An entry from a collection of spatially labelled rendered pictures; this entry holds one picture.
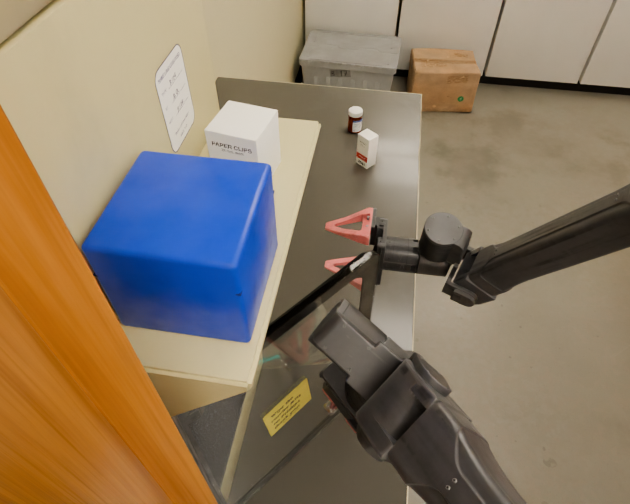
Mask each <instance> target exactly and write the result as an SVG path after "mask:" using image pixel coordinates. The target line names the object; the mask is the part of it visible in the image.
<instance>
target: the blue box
mask: <svg viewBox="0 0 630 504"><path fill-rule="evenodd" d="M274 192H275V191H274V190H273V182H272V170H271V166H270V165H269V164H267V163H258V162H249V161H239V160H230V159H220V158H210V157H201V156H191V155H181V154H172V153H162V152H153V151H142V152H141V153H140V154H139V156H138V157H137V159H136V161H135V162H134V164H133V165H132V167H131V168H130V170H129V172H128V173H127V175H126V176H125V178H124V179H123V181H122V183H121V184H120V186H119V187H118V189H117V190H116V192H115V194H114V195H113V197H112V198H111V200H110V202H109V203H108V205H107V206H106V208H105V209H104V211H103V213H102V214H101V216H100V217H99V219H98V220H97V222H96V224H95V225H94V227H93V228H92V230H91V231H90V233H89V235H88V236H87V238H86V239H85V241H84V242H83V244H82V251H83V252H84V254H85V256H86V258H87V260H88V262H89V264H90V265H91V267H92V269H93V271H94V274H93V275H94V276H95V277H97V278H98V280H99V282H100V284H101V286H102V288H103V290H104V291H105V293H106V295H107V297H108V299H109V301H110V303H111V304H112V306H113V308H114V310H115V312H116V314H117V316H118V317H119V319H120V321H121V323H122V324H123V325H125V326H131V327H138V328H145V329H152V330H159V331H166V332H173V333H180V334H187V335H194V336H201V337H208V338H215V339H221V340H228V341H235V342H242V343H248V342H250V340H251V338H252V335H253V331H254V327H255V324H256V320H257V317H258V313H259V310H260V306H261V303H262V299H263V296H264V292H265V289H266V285H267V282H268V278H269V275H270V271H271V268H272V264H273V261H274V257H275V253H276V250H277V246H278V241H277V229H276V217H275V205H274Z"/></svg>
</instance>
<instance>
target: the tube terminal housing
mask: <svg viewBox="0 0 630 504"><path fill-rule="evenodd" d="M178 40H180V45H181V50H182V54H183V59H184V64H185V69H186V73H187V78H188V83H189V88H190V92H191V97H192V102H193V107H194V111H195V116H196V120H195V122H194V123H193V125H192V127H191V129H190V131H189V132H188V134H187V136H186V138H185V140H184V141H183V143H182V145H181V147H180V149H179V150H178V152H177V154H181V155H191V156H200V154H201V152H202V150H203V148H204V146H205V144H206V142H207V141H206V136H205V131H204V129H205V128H206V127H207V126H208V125H209V123H210V122H211V121H212V120H213V119H214V117H215V116H216V115H217V114H218V113H219V111H220V109H219V103H218V97H217V91H216V85H215V79H214V73H213V67H212V61H211V55H210V49H209V43H208V37H207V31H206V25H205V19H204V13H203V7H202V1H201V0H52V1H51V2H50V3H49V4H48V5H46V6H45V7H44V8H43V9H42V10H40V11H39V12H38V13H37V14H36V15H35V16H33V17H32V18H31V19H30V20H29V21H27V22H26V23H25V24H24V25H23V26H21V27H20V28H19V29H18V30H17V31H15V32H14V33H13V34H12V35H11V36H9V37H8V38H7V39H6V40H5V41H3V42H2V43H1V44H0V105H1V106H2V108H3V110H4V112H5V114H6V116H7V117H8V119H9V121H10V123H11V125H12V127H13V128H14V130H15V132H16V134H17V136H18V138H19V139H20V141H21V143H22V145H23V147H24V149H25V150H26V152H27V154H28V156H29V158H30V160H31V162H32V163H33V165H34V167H35V169H36V171H37V173H38V174H39V176H40V178H41V180H42V182H43V184H44V185H45V187H46V189H47V191H48V193H49V195H50V196H51V198H52V200H53V202H54V204H55V206H56V207H57V209H58V211H59V213H60V215H61V217H62V218H63V220H64V222H65V224H66V226H67V228H68V229H69V231H70V233H71V235H72V237H73V239H74V240H75V242H76V244H77V246H78V248H79V250H80V251H81V253H82V255H83V257H84V259H85V261H86V262H87V264H88V266H89V268H90V270H91V272H92V273H93V274H94V271H93V269H92V267H91V265H90V264H89V262H88V260H87V258H86V256H85V254H84V252H83V251H82V244H83V242H84V241H85V239H86V238H87V236H88V235H89V233H90V231H91V230H92V228H93V227H94V225H95V224H96V222H97V220H98V219H99V217H100V216H101V214H102V213H103V211H104V209H105V208H106V206H107V205H108V203H109V202H110V200H111V198H112V197H113V195H114V194H115V192H116V190H117V189H118V187H119V186H120V184H121V183H122V181H123V179H124V178H125V176H126V175H127V173H128V172H129V170H130V168H131V167H132V165H133V164H134V162H135V161H136V159H137V157H138V156H139V154H140V153H141V152H142V151H153V152H162V153H172V154H173V151H172V147H171V143H170V139H169V136H168V132H167V128H166V124H165V121H164V117H163V113H162V110H161V106H160V102H159V98H158V95H157V91H156V87H155V83H154V80H153V74H154V73H155V72H156V70H157V69H158V68H159V66H160V65H161V63H162V62H163V61H164V59H165V58H166V57H167V55H168V54H169V53H170V51H171V50H172V48H173V47H174V46H175V44H176V43H177V42H178Z"/></svg>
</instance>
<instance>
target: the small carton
mask: <svg viewBox="0 0 630 504"><path fill-rule="evenodd" d="M204 131H205V136H206V141H207V146H208V151H209V156H210V158H220V159H230V160H239V161H249V162H258V163H267V164H269V165H270V166H271V170H272V175H273V174H274V172H275V171H276V169H277V167H278V166H279V164H280V162H281V154H280V138H279V123H278V110H275V109H270V108H265V107H260V106H255V105H250V104H244V103H239V102H234V101H228V102H227V103H226V104H225V105H224V107H223V108H222V109H221V110H220V111H219V113H218V114H217V115H216V116H215V117H214V119H213V120H212V121H211V122H210V123H209V125H208V126H207V127H206V128H205V129H204Z"/></svg>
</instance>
